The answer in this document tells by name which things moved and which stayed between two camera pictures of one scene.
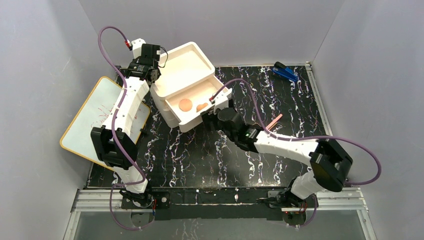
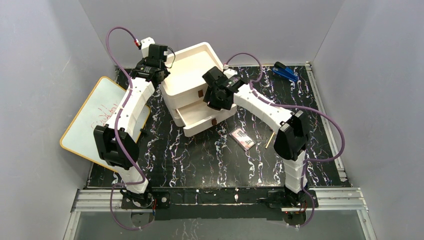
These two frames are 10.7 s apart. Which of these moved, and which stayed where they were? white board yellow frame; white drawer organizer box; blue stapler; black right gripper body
Moved: white drawer organizer box; black right gripper body
Stayed: white board yellow frame; blue stapler
